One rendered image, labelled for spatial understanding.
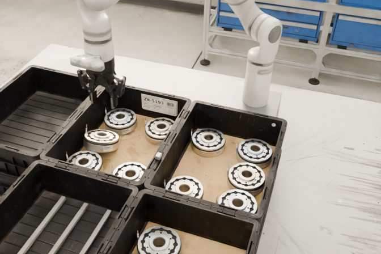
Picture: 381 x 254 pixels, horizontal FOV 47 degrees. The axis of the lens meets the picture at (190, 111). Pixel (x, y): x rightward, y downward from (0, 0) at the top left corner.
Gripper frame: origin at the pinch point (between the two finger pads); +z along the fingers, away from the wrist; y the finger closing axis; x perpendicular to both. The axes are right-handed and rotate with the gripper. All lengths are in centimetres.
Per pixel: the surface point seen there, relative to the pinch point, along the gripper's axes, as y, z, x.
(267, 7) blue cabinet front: -13, 46, -197
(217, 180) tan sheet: -34.8, 17.9, 0.2
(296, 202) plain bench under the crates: -57, 30, -12
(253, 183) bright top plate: -44.8, 14.7, 0.7
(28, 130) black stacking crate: 28.5, 19.1, 0.5
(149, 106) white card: -5.1, 13.5, -19.5
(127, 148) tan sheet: -5.2, 18.3, -2.7
